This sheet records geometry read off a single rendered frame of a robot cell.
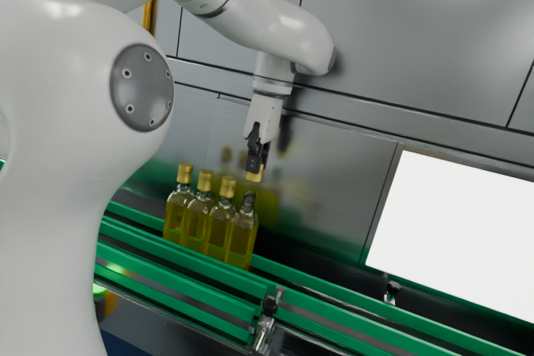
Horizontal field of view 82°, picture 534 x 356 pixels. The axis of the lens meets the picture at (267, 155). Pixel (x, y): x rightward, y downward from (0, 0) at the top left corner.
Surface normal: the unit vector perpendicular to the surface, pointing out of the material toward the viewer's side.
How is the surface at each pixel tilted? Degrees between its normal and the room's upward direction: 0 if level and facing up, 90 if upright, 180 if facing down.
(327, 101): 90
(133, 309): 90
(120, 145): 110
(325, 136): 90
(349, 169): 90
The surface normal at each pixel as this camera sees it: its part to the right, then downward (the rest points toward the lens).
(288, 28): 0.33, 0.19
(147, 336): -0.31, 0.21
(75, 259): 0.92, 0.28
